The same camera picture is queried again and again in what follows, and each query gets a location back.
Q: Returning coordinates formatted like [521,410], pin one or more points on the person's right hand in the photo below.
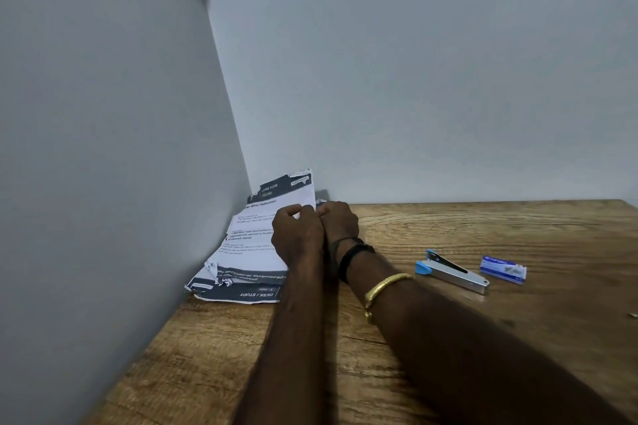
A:
[341,223]

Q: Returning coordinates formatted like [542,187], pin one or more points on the person's left hand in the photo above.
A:
[299,235]

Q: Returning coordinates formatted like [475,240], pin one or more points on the stack of printed papers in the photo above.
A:
[234,294]

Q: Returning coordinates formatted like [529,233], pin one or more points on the silver blue stapler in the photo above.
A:
[456,274]

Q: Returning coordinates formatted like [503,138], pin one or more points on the blue white staples box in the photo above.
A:
[503,270]

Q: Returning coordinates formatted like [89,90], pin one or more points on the person's right forearm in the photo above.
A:
[458,360]

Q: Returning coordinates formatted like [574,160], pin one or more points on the person's left forearm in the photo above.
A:
[294,350]

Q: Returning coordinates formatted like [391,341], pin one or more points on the gold bangle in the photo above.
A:
[386,284]

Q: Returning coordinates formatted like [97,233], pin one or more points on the wooden table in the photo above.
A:
[523,350]

